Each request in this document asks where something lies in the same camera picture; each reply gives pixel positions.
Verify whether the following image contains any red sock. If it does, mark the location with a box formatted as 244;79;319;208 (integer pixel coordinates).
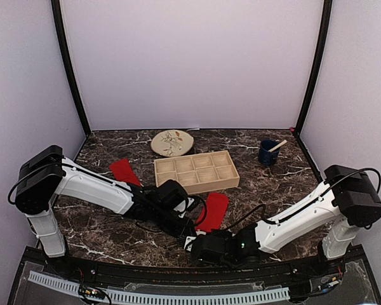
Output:
195;193;229;233

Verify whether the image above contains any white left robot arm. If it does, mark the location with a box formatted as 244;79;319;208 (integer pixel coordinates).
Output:
7;145;196;277

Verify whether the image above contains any red sock near left arm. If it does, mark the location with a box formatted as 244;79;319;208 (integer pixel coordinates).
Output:
109;158;141;186

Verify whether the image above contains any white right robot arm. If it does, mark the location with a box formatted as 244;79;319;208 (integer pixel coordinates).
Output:
184;165;381;276

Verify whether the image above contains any wooden compartment tray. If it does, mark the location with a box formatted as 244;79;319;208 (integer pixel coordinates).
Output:
154;151;240;194

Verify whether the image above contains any floral ceramic plate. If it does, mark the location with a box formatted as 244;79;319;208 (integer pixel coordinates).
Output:
150;130;194;158

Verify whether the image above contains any dark blue mug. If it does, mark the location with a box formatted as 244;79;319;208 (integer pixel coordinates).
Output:
258;139;280;166

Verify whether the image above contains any wooden stick in mug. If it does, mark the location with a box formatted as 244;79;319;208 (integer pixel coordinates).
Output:
268;140;288;153

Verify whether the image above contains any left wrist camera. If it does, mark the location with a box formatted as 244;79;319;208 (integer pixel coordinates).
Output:
174;196;198;214

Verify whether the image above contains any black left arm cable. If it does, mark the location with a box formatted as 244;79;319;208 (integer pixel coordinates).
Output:
190;194;208;228

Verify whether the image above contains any black front rail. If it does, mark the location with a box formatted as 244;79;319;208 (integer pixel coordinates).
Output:
91;263;293;285

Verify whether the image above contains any white slotted cable duct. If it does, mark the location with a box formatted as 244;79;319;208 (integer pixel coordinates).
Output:
28;271;290;304

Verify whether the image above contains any left black frame post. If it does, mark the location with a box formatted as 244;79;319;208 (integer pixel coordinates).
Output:
51;0;91;137

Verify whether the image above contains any black frame post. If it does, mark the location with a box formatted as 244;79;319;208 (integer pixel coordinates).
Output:
294;0;333;138
51;0;91;137

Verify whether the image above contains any right black frame post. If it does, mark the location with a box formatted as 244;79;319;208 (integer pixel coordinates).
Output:
294;0;333;138

